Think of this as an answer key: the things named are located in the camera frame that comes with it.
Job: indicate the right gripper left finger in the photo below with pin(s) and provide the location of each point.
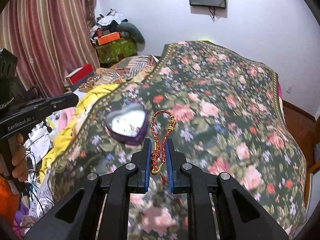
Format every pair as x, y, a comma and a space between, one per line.
98, 206

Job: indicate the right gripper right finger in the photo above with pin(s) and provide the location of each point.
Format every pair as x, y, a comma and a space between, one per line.
218, 206

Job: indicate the purple heart-shaped jewelry box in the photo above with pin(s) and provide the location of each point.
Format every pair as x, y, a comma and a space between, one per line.
128, 125

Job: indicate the left hand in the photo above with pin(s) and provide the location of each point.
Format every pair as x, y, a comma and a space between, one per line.
19, 161

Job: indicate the pink plush toy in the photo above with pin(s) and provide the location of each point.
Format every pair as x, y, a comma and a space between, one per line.
66, 115

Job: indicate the dark floral bedspread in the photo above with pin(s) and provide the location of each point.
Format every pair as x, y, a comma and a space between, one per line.
228, 115

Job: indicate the yellow blanket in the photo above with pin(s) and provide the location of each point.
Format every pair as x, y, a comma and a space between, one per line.
73, 126

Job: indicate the red and grey box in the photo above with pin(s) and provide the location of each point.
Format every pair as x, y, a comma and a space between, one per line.
79, 74

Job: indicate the striped patchwork quilt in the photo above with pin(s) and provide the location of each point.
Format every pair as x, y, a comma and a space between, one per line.
134, 68

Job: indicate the striped pink curtain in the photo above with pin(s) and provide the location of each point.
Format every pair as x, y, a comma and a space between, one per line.
50, 38

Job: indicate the green cardboard box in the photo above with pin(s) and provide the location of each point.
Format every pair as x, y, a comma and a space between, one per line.
115, 51

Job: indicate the orange shoe box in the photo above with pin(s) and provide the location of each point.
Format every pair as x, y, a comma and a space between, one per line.
108, 38

